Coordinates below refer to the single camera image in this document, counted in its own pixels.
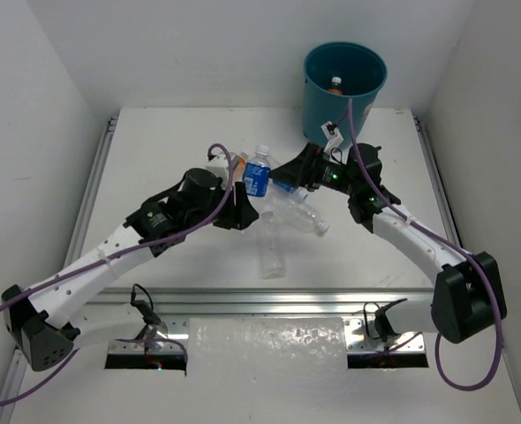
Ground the clear bottle front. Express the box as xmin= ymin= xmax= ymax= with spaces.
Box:
xmin=258 ymin=211 xmax=286 ymax=279

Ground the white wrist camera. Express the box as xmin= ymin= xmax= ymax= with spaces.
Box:
xmin=321 ymin=121 xmax=344 ymax=153
xmin=205 ymin=153 xmax=238 ymax=180

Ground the aluminium frame rail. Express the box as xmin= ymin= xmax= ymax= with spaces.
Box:
xmin=0 ymin=112 xmax=507 ymax=424

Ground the teal plastic bin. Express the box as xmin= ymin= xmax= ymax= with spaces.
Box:
xmin=302 ymin=42 xmax=388 ymax=146

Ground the blue label bottle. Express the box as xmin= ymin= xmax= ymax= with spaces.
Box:
xmin=271 ymin=179 xmax=309 ymax=202
xmin=242 ymin=145 xmax=271 ymax=208

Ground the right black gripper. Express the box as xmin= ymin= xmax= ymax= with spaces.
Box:
xmin=267 ymin=141 xmax=358 ymax=196

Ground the blue label bottle front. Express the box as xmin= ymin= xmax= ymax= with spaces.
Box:
xmin=242 ymin=145 xmax=271 ymax=208

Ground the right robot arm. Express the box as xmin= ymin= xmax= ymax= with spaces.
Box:
xmin=269 ymin=143 xmax=507 ymax=344

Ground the clear bottle diagonal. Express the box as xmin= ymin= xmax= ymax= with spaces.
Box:
xmin=266 ymin=193 xmax=329 ymax=237

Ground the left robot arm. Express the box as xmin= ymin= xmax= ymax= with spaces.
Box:
xmin=1 ymin=168 xmax=259 ymax=372

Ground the blue label bottle back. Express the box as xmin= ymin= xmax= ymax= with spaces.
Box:
xmin=271 ymin=179 xmax=309 ymax=202

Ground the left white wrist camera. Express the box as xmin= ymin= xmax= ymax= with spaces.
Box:
xmin=205 ymin=153 xmax=238 ymax=180

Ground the orange bottle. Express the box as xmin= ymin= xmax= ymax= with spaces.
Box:
xmin=235 ymin=152 xmax=248 ymax=180
xmin=328 ymin=76 xmax=343 ymax=95

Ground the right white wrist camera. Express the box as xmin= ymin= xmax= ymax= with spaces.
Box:
xmin=321 ymin=121 xmax=344 ymax=153

